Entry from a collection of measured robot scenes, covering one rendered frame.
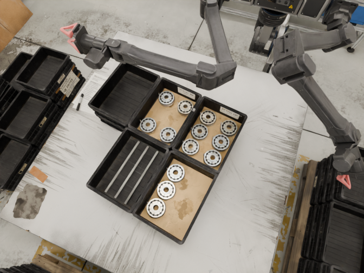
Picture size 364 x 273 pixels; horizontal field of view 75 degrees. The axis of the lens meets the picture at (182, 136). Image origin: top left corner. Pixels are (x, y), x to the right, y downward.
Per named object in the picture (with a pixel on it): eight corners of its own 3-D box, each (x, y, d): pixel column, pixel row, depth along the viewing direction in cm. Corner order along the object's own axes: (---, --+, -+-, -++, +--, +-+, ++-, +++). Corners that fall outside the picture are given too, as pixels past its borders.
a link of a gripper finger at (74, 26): (62, 44, 98) (81, 49, 97) (52, 30, 92) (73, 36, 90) (70, 32, 101) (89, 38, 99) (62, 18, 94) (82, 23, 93)
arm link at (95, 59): (127, 56, 98) (121, 41, 90) (114, 78, 94) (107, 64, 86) (102, 49, 100) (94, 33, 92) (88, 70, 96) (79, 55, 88)
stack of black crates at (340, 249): (309, 205, 193) (331, 200, 161) (347, 219, 187) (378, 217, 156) (299, 256, 179) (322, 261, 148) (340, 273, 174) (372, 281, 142)
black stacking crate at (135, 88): (127, 70, 168) (123, 59, 158) (163, 86, 162) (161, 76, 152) (93, 114, 156) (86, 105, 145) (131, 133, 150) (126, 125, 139)
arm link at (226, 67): (237, 88, 91) (242, 71, 81) (202, 93, 90) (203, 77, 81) (215, 6, 108) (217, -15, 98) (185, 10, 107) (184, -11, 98)
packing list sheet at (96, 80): (92, 71, 183) (92, 71, 182) (118, 80, 179) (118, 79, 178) (70, 106, 172) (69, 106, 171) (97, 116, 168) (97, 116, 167)
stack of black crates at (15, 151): (20, 142, 223) (2, 132, 202) (46, 153, 218) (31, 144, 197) (-7, 181, 210) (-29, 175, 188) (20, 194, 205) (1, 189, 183)
